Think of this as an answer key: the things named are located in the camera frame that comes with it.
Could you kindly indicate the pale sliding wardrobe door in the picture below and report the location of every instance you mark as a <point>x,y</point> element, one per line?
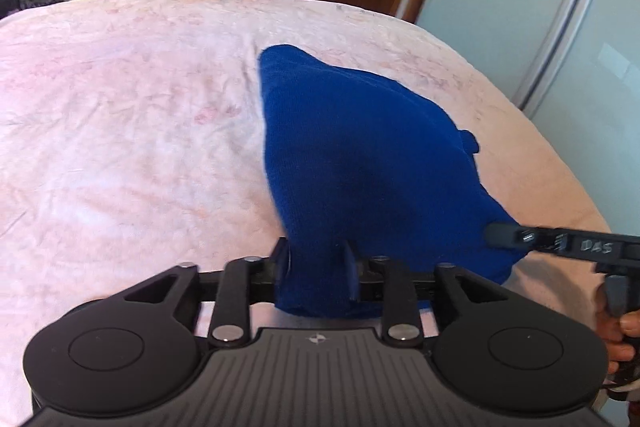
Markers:
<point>572,67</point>

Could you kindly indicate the blue knit sweater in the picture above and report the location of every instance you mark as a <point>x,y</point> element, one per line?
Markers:
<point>360,166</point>

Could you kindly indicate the person's right hand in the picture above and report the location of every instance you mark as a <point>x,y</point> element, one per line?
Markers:
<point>614,331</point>

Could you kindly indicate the pink floral bed sheet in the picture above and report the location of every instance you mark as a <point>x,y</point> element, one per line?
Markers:
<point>132,136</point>

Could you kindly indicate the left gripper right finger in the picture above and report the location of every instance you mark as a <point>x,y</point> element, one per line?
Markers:
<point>498,350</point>

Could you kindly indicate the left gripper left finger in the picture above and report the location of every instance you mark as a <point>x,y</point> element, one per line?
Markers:
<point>140,347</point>

